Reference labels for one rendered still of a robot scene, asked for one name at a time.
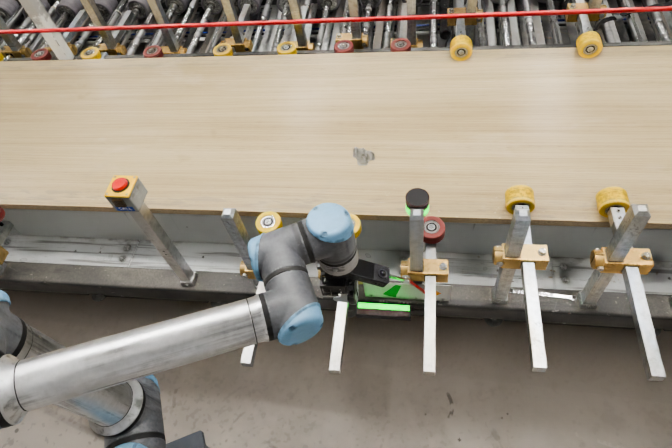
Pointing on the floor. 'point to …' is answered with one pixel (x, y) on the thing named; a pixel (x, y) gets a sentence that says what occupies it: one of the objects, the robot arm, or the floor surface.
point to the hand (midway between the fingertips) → (356, 299)
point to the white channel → (32, 5)
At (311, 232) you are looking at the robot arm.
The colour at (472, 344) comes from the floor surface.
